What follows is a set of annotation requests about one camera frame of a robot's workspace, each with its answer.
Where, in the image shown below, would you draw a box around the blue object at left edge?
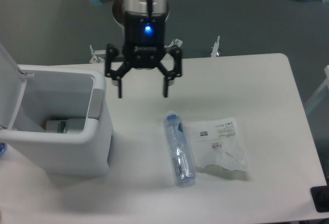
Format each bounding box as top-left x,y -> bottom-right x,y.
0,143 -> 7,156

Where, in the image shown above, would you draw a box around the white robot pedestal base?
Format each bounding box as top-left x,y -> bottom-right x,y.
88,0 -> 221,64

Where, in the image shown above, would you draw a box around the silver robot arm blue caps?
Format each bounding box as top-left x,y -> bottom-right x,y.
90,0 -> 182,98

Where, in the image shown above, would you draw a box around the torn white plastic bag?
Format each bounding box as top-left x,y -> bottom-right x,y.
189,117 -> 249,172

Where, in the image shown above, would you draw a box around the clear plastic water bottle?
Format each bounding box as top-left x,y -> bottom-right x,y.
163,111 -> 196,187

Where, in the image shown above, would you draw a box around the black clamp at table edge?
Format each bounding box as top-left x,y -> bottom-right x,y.
310,185 -> 328,213

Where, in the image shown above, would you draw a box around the white green box in bin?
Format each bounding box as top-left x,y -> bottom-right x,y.
45,118 -> 85,134

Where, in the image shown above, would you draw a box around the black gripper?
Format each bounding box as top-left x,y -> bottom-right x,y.
104,12 -> 182,98

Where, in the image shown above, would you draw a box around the white plastic trash can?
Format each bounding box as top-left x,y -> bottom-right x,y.
1,48 -> 113,176

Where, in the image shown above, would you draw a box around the white frame at right edge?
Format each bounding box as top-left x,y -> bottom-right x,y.
304,65 -> 328,115

